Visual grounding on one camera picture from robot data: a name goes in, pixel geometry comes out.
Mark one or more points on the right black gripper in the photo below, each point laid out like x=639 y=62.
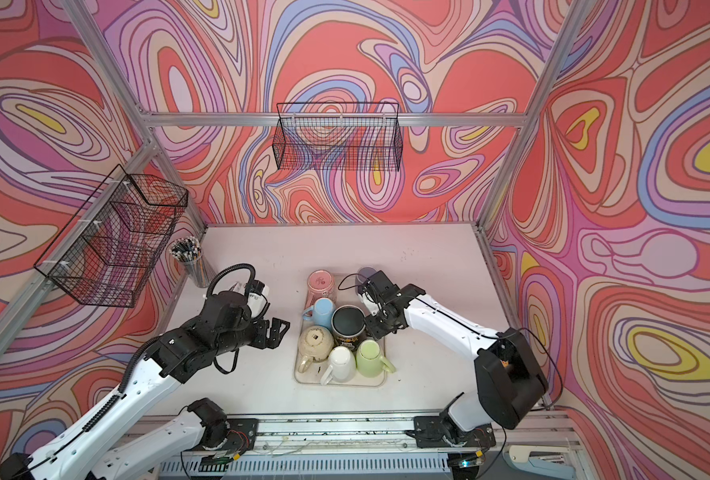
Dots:
x=375 y=331

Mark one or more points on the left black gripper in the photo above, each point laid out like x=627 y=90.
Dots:
x=263 y=341

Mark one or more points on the black mug red inside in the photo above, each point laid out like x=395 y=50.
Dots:
x=348 y=326

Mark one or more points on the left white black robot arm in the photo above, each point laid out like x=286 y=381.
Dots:
x=84 y=450

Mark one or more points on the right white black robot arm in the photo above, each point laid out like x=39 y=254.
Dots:
x=509 y=380

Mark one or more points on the purple mug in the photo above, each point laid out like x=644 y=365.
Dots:
x=364 y=275

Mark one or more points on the light blue mug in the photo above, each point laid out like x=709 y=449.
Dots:
x=320 y=313

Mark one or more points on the light green mug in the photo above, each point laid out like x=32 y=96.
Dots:
x=370 y=360

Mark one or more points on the pink mug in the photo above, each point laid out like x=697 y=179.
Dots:
x=320 y=284

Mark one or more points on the white mug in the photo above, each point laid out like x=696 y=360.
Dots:
x=341 y=366

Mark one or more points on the beige teapot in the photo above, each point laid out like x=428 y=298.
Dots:
x=314 y=345

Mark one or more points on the metal cup of pens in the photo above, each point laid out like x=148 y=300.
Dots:
x=187 y=251

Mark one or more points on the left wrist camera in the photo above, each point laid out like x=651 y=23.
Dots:
x=258 y=302

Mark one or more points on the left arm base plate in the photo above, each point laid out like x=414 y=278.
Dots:
x=236 y=435

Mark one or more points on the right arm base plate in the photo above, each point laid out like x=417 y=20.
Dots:
x=436 y=431

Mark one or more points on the back black wire basket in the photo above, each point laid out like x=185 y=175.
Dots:
x=338 y=136

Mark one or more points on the black wire basket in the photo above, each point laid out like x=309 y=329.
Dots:
x=338 y=136
x=117 y=245

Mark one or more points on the left black wire basket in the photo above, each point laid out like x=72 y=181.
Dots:
x=117 y=245

